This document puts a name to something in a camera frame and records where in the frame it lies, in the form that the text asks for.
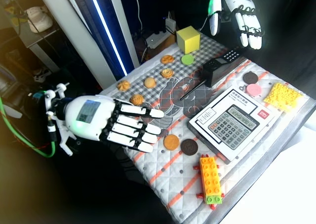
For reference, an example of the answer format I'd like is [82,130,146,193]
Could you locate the black handheld radio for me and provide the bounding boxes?
[180,49,241,101]

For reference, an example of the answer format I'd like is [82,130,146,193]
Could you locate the brown chocolate round biscuit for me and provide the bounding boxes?
[180,138,198,156]
[242,71,259,85]

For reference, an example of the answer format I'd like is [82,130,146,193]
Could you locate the green round disc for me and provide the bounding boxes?
[181,54,195,65]

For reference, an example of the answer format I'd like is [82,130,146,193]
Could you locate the bag of yellow beads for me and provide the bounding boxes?
[263,82,303,113]

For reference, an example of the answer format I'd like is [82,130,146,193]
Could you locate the calculator box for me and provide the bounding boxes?
[187,85,282,164]

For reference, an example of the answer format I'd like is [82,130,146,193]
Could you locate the white pillar with blue light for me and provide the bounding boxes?
[34,0,140,89]

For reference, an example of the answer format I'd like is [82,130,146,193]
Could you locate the grey shelf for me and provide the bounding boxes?
[19,23,65,72]

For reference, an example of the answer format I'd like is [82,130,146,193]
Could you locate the round tan cookie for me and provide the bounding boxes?
[144,77,157,89]

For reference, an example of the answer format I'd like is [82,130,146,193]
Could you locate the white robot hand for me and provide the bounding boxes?
[63,94,165,153]
[208,0,264,50]

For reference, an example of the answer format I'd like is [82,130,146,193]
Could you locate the white cable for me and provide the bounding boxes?
[128,0,144,31]

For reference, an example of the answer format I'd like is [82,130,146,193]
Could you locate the pink round biscuit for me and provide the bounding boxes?
[246,83,264,96]

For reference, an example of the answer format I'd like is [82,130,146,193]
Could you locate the orange round biscuit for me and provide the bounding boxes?
[163,134,180,151]

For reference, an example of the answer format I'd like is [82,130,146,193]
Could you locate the green cable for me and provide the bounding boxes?
[0,95,56,158]

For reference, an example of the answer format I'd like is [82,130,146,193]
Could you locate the yellow foam cube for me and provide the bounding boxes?
[176,25,200,54]

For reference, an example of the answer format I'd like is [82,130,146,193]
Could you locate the white rounded object on shelf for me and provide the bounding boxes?
[25,6,54,33]

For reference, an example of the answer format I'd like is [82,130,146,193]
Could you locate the orange and green toy brick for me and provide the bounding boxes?
[193,154,226,208]

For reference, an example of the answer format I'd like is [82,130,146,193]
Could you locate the white power strip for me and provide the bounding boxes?
[145,32,171,49]

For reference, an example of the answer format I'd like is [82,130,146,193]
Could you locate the grey quilt with bear print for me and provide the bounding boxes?
[98,32,311,222]

